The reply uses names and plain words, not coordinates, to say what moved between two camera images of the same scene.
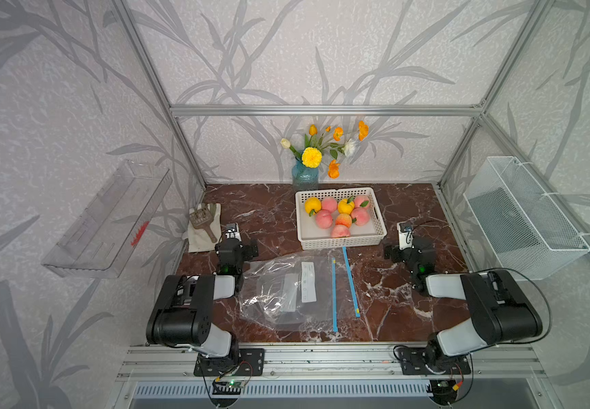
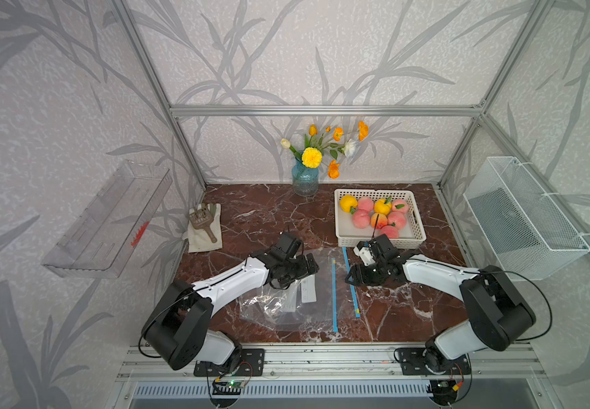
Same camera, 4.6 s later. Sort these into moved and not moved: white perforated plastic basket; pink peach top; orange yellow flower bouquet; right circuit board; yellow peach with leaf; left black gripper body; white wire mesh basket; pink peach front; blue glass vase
Moved: white perforated plastic basket; yellow peach with leaf; left black gripper body; pink peach top; pink peach front
Not moved: orange yellow flower bouquet; blue glass vase; right circuit board; white wire mesh basket
